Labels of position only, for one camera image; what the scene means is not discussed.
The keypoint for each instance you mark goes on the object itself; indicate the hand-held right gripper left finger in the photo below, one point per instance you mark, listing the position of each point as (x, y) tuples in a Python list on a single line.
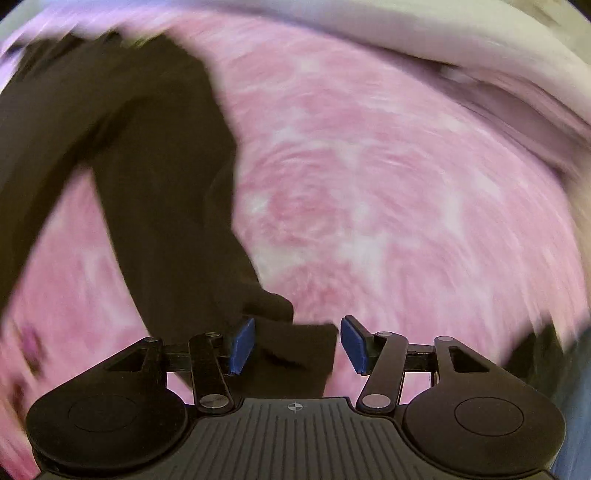
[(243, 346)]

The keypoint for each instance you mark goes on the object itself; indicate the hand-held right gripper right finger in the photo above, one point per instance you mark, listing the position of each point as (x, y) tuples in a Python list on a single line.
[(352, 344)]

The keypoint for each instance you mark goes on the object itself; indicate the dark brown garment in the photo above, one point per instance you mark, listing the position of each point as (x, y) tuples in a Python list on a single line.
[(166, 184)]

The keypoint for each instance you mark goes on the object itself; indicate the pink floral bedsheet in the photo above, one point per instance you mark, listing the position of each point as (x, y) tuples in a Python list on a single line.
[(369, 194)]

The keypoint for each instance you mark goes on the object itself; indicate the navy blue garment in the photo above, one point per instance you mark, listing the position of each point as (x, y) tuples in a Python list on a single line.
[(545, 355)]

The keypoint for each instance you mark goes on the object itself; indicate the mauve folded blanket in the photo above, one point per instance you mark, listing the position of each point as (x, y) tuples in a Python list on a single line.
[(517, 110)]

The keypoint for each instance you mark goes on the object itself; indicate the white striped blanket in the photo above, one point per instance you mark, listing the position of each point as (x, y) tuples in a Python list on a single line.
[(415, 32)]

